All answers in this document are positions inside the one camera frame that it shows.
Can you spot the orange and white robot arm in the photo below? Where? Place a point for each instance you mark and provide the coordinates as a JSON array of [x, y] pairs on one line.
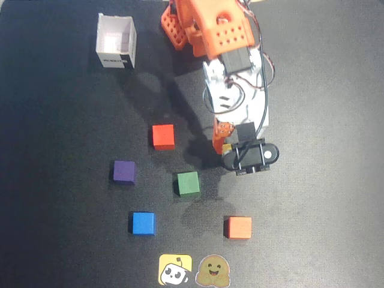
[[219, 27]]

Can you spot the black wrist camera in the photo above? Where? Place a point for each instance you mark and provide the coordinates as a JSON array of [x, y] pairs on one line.
[[252, 156]]

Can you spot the white open paper box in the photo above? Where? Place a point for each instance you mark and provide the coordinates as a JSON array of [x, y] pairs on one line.
[[115, 40]]

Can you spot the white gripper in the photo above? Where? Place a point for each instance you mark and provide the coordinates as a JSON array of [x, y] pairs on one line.
[[222, 131]]

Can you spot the green cube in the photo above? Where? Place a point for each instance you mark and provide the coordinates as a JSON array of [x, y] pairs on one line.
[[187, 183]]

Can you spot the purple cube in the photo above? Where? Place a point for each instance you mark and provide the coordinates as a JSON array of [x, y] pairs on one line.
[[124, 172]]

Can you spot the red cube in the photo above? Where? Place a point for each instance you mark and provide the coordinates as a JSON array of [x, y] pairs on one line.
[[163, 136]]

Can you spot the yellow robot face sticker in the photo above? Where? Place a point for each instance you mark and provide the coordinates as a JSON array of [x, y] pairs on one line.
[[175, 269]]

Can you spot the blue cube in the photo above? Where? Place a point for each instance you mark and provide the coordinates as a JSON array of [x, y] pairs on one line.
[[143, 223]]

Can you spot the black table mat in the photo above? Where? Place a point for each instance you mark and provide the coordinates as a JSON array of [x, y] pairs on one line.
[[315, 150]]

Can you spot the hugging face emoji sticker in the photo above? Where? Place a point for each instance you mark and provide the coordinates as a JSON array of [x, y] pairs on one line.
[[213, 270]]

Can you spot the orange cube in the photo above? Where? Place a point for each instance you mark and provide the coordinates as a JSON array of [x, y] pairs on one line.
[[239, 227]]

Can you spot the yellow cube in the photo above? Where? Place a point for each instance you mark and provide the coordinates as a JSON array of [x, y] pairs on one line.
[[227, 147]]

